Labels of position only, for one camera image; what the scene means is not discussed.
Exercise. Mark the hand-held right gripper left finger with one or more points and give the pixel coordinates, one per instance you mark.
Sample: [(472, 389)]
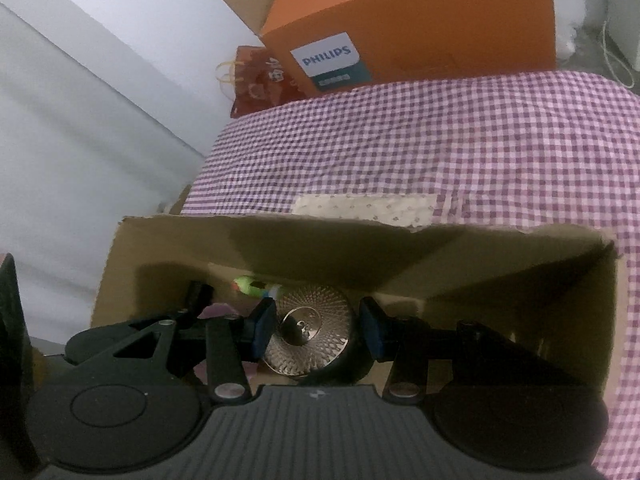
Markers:
[(263, 331)]

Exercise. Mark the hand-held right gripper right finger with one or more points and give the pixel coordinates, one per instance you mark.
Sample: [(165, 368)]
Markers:
[(372, 332)]

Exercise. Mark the black cylinder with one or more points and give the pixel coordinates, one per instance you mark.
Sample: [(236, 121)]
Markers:
[(200, 300)]

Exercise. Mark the brown cardboard box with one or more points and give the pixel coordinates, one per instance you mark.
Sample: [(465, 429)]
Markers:
[(325, 255)]

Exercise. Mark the purple checkered cloth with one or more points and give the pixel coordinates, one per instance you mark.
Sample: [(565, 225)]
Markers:
[(450, 150)]

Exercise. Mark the red gift bag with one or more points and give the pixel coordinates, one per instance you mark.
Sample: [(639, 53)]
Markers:
[(260, 85)]

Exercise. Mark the orange box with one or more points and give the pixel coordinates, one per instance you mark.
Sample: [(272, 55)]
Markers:
[(425, 25)]

